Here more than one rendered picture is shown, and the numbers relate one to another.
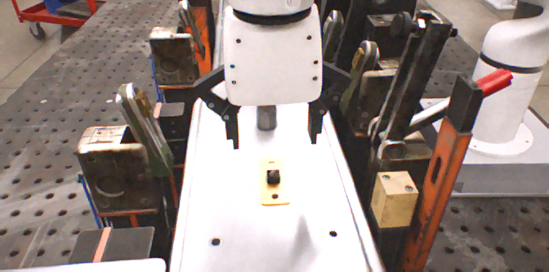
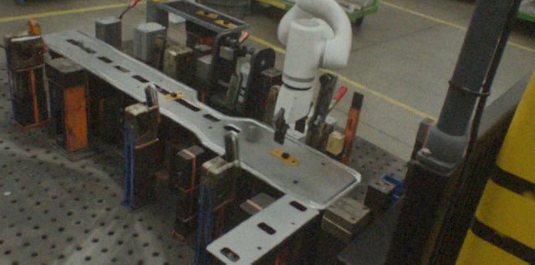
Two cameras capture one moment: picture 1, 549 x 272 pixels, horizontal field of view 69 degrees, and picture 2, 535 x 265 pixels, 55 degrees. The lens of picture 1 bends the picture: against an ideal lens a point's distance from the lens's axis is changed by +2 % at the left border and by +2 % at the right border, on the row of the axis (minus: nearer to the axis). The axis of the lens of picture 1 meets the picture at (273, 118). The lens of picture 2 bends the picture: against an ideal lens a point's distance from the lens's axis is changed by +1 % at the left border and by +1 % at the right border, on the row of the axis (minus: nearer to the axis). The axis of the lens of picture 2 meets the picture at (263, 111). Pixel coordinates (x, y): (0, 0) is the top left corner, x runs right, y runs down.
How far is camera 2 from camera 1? 1.10 m
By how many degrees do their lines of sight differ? 42
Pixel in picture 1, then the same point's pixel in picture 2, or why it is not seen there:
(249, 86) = (294, 114)
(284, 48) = (305, 96)
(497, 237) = not seen: hidden behind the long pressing
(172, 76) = (145, 137)
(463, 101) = (359, 99)
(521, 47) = not seen: hidden behind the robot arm
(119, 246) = (261, 202)
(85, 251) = (252, 209)
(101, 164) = (223, 176)
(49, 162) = (30, 252)
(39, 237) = not seen: outside the picture
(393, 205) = (339, 143)
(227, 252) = (303, 182)
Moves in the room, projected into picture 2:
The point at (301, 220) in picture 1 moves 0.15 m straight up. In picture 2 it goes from (310, 165) to (319, 117)
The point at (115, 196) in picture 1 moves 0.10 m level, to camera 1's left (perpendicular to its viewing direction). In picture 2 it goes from (221, 195) to (191, 210)
